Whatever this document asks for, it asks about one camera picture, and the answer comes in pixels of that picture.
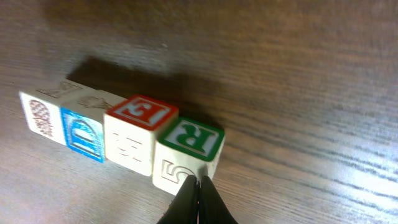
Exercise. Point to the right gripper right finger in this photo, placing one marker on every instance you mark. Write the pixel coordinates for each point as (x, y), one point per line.
(212, 209)

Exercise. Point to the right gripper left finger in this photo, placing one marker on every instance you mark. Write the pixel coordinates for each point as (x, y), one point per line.
(184, 207)

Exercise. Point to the red E wooden block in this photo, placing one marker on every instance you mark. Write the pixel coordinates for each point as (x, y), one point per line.
(187, 147)

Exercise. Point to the wooden block red picture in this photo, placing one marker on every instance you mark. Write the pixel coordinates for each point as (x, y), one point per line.
(131, 129)

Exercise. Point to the blue D wooden block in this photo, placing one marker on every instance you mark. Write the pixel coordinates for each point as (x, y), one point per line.
(83, 122)

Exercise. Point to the wooden block red drawing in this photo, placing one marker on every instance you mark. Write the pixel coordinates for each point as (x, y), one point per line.
(42, 105)

